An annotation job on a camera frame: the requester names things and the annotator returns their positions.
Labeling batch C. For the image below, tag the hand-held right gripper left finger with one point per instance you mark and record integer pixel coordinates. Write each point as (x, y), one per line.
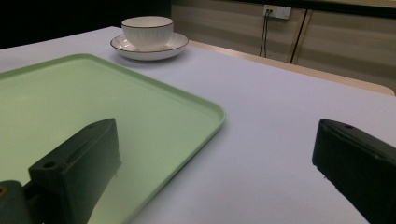
(84, 161)

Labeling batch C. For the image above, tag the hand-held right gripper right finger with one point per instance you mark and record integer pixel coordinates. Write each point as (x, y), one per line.
(358, 165)

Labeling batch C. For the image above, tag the light green plastic tray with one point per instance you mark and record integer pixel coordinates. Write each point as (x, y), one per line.
(93, 102)

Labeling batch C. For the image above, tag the white tablecloth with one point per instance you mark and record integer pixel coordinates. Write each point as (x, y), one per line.
(264, 124)

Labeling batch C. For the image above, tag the white ribbed bowl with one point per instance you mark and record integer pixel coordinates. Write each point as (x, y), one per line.
(148, 34)

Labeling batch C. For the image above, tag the white ribbed plate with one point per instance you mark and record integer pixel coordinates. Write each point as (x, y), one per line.
(174, 45)

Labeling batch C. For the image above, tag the white wall socket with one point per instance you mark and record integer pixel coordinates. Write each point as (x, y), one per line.
(278, 11)

